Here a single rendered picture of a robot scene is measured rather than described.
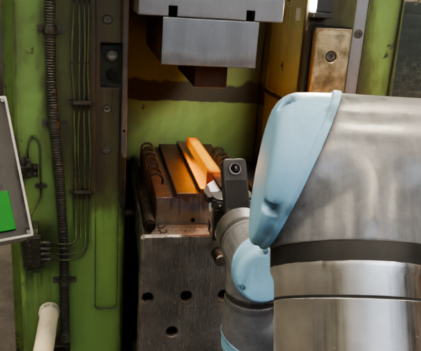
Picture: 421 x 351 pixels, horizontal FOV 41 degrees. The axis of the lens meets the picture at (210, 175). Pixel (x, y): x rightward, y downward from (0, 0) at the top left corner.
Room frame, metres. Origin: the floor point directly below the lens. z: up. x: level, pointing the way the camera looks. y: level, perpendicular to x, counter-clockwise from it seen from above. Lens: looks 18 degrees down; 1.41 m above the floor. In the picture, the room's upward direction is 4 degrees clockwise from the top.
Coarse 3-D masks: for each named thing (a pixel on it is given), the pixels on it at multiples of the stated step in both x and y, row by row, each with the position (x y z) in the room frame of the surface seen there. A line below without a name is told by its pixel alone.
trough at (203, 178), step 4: (184, 144) 1.59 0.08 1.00; (184, 148) 1.58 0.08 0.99; (188, 148) 1.58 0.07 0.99; (188, 152) 1.54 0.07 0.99; (188, 156) 1.50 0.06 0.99; (192, 156) 1.50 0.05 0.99; (192, 160) 1.46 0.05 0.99; (192, 164) 1.42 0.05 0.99; (196, 164) 1.43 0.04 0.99; (196, 168) 1.40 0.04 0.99; (200, 168) 1.40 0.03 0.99; (196, 172) 1.36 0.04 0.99; (200, 172) 1.36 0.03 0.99; (200, 176) 1.33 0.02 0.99; (204, 176) 1.33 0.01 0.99; (204, 180) 1.30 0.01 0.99; (204, 184) 1.27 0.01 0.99
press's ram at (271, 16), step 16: (144, 0) 1.17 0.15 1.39; (160, 0) 1.17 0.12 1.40; (176, 0) 1.18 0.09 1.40; (192, 0) 1.19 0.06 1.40; (208, 0) 1.19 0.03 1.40; (224, 0) 1.20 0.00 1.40; (240, 0) 1.21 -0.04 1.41; (256, 0) 1.21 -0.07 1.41; (272, 0) 1.22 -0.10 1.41; (176, 16) 1.19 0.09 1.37; (192, 16) 1.19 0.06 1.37; (208, 16) 1.19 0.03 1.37; (224, 16) 1.20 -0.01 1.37; (240, 16) 1.21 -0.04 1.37; (256, 16) 1.21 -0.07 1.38; (272, 16) 1.22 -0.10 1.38
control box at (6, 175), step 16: (0, 96) 1.09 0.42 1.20; (0, 112) 1.07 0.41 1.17; (0, 128) 1.05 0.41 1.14; (0, 144) 1.03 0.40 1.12; (0, 160) 1.02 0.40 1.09; (16, 160) 1.04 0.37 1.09; (0, 176) 1.00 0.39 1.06; (16, 176) 1.02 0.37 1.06; (16, 192) 1.00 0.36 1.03; (16, 208) 0.99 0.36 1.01; (16, 224) 0.97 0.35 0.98; (0, 240) 0.94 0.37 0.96; (16, 240) 0.98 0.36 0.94
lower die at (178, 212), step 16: (160, 144) 1.59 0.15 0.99; (176, 144) 1.60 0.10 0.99; (208, 144) 1.62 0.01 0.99; (160, 160) 1.46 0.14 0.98; (176, 160) 1.44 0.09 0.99; (176, 176) 1.30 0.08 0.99; (192, 176) 1.30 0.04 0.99; (160, 192) 1.21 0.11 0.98; (176, 192) 1.19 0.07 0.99; (192, 192) 1.20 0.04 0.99; (160, 208) 1.18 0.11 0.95; (176, 208) 1.19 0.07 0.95; (192, 208) 1.19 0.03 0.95; (208, 208) 1.20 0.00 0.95
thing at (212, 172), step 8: (192, 144) 1.42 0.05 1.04; (200, 144) 1.43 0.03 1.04; (192, 152) 1.40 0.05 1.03; (200, 152) 1.34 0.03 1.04; (200, 160) 1.28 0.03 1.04; (208, 160) 1.27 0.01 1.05; (208, 168) 1.20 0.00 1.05; (216, 168) 1.21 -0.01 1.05; (208, 176) 1.14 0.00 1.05; (216, 176) 1.12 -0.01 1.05
